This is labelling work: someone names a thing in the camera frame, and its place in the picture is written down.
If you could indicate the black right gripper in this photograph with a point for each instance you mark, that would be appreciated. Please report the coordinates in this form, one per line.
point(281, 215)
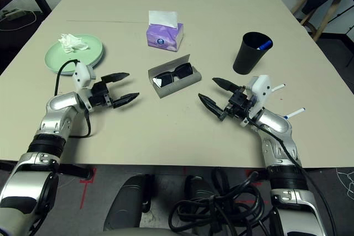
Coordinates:
point(238, 104)

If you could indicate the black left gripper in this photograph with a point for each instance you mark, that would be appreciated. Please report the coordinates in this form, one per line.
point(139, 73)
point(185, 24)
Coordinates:
point(101, 95)

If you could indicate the grey glasses case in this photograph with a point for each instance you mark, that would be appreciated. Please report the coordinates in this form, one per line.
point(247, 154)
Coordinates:
point(188, 79)

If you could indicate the black sunglasses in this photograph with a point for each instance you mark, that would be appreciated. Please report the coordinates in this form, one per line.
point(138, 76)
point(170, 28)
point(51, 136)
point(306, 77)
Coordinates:
point(168, 78)

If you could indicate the white marker black cap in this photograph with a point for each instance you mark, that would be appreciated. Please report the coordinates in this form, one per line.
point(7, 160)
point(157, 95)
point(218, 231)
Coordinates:
point(278, 87)

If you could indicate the white tissue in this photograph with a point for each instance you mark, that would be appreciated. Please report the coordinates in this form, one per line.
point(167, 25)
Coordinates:
point(72, 43)

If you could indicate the light green plate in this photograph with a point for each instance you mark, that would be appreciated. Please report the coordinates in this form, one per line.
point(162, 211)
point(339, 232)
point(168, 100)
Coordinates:
point(58, 59)

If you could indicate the white marker blue cap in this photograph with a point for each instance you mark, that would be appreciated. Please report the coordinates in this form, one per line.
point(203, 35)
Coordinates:
point(296, 113)

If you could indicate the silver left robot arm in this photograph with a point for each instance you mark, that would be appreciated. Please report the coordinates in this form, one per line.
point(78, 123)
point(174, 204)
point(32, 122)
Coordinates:
point(55, 114)

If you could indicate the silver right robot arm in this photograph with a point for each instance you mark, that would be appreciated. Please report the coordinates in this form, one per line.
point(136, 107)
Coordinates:
point(279, 142)

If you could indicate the black cup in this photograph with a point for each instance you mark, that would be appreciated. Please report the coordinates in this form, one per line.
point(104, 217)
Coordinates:
point(246, 56)

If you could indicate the purple tissue pack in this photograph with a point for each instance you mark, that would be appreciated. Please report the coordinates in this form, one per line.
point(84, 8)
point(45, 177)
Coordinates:
point(163, 37)

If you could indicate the black table base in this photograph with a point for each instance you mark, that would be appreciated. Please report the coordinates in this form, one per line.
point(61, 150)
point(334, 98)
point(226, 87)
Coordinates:
point(72, 170)

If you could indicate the grey right robot foot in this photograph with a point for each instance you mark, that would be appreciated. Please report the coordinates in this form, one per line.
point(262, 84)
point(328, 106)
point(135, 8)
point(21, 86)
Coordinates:
point(196, 189)

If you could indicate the grey robot foot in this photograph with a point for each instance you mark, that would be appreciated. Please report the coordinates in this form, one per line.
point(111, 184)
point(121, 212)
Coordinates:
point(196, 189)
point(127, 203)

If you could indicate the grey left robot foot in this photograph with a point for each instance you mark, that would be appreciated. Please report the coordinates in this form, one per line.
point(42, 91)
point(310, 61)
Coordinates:
point(127, 203)

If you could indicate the grey power strip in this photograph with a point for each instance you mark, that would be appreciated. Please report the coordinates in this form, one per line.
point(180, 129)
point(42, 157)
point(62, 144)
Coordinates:
point(13, 14)

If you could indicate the wooden stool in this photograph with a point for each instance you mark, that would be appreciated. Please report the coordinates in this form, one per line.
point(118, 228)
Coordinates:
point(326, 17)

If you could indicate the beige robot torso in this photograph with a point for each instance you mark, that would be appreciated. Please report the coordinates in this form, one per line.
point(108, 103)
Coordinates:
point(143, 232)

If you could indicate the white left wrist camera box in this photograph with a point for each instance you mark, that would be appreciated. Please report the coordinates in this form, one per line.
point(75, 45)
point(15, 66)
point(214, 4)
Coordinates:
point(82, 75)

